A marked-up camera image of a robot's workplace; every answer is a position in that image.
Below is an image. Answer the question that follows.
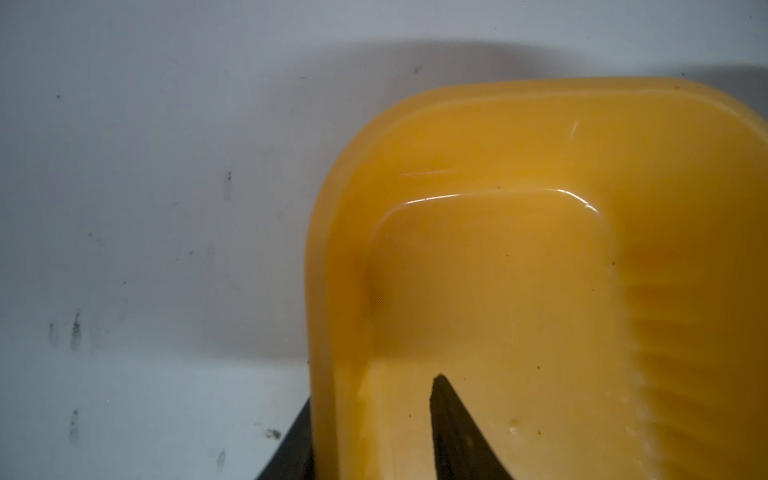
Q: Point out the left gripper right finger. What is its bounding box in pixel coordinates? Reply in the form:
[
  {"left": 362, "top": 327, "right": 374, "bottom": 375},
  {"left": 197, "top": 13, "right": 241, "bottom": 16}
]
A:
[{"left": 430, "top": 374, "right": 514, "bottom": 480}]

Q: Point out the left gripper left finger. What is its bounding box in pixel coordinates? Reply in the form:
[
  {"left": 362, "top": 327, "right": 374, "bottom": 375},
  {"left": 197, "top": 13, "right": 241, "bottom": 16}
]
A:
[{"left": 256, "top": 400, "right": 314, "bottom": 480}]

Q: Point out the yellow plastic container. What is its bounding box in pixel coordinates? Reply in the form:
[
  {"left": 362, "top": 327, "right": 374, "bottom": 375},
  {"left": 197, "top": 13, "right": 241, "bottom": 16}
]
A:
[{"left": 305, "top": 78, "right": 767, "bottom": 479}]

